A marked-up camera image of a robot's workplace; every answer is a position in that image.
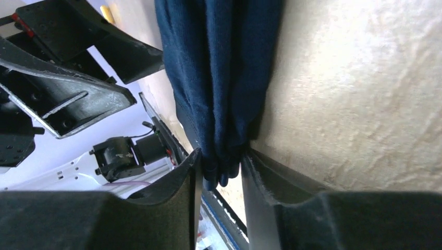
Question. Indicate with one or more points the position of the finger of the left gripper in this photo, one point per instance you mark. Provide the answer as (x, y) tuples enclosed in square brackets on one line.
[(66, 29)]

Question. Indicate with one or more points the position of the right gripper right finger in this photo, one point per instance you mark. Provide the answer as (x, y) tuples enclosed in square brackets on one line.
[(287, 210)]

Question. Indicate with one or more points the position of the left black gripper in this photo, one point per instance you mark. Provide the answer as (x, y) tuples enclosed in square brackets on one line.
[(63, 100)]

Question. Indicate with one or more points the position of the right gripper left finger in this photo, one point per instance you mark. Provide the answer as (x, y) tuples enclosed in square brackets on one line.
[(50, 220)]

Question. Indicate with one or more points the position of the navy orange boxer briefs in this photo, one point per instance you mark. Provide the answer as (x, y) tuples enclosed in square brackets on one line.
[(218, 57)]

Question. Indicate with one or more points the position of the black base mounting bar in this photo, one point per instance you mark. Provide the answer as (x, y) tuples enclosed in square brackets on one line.
[(174, 212)]

